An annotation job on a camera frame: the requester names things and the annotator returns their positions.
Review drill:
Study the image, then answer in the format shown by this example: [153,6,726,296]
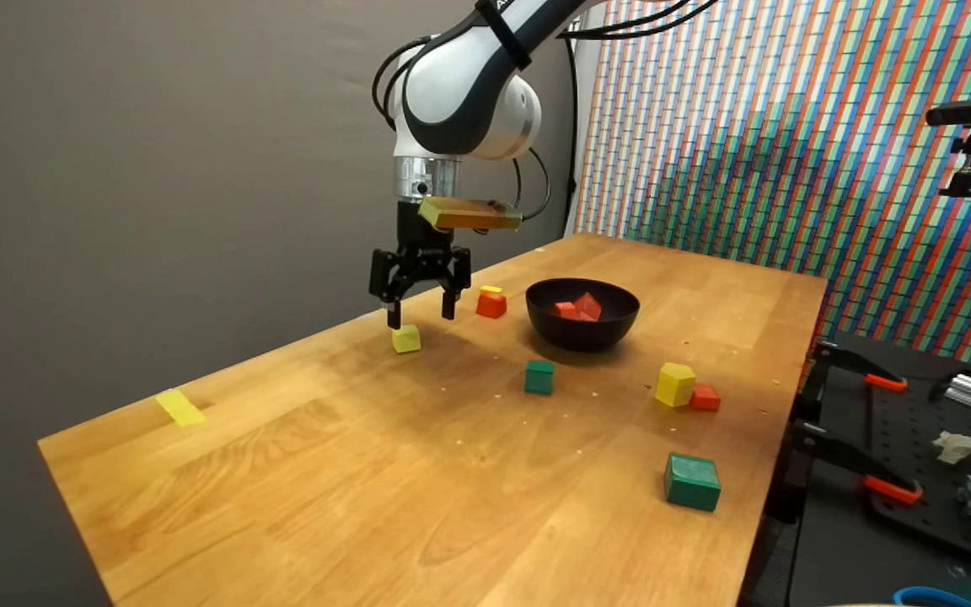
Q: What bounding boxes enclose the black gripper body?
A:
[369,198,472,282]

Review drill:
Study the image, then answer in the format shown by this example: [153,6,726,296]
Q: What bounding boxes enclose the lime yellow cube block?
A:
[389,323,424,358]

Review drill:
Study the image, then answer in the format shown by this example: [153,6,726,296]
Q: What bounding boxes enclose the red wedge block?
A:
[572,291,607,326]

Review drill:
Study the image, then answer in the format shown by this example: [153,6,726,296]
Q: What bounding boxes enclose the black bowl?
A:
[523,276,643,358]

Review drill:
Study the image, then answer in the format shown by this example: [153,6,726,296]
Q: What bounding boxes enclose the small green cube block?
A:
[523,358,559,399]

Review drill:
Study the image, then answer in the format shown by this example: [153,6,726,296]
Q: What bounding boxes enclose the yellow hexagonal block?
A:
[650,362,702,413]

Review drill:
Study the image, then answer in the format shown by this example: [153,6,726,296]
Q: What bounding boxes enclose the grey fabric backdrop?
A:
[0,0,580,607]

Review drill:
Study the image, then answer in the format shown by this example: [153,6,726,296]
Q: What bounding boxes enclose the large green rectangular block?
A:
[662,453,726,516]

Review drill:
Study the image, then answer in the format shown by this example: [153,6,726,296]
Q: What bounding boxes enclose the multicoloured striped panel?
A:
[562,0,971,368]

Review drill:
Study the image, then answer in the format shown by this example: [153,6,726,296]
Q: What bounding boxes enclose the black pegboard cart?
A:
[748,331,971,607]

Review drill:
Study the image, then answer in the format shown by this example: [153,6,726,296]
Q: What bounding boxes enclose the white crumpled object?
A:
[932,429,971,469]

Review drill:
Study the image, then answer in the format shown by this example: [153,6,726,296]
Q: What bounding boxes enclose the tan wrist camera box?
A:
[415,196,528,237]

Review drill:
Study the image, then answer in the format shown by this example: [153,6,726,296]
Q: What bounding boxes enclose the black clamp orange handle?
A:
[810,337,913,399]
[793,418,925,509]

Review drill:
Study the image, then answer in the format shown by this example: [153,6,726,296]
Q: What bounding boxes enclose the blue handled scissors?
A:
[891,583,971,607]

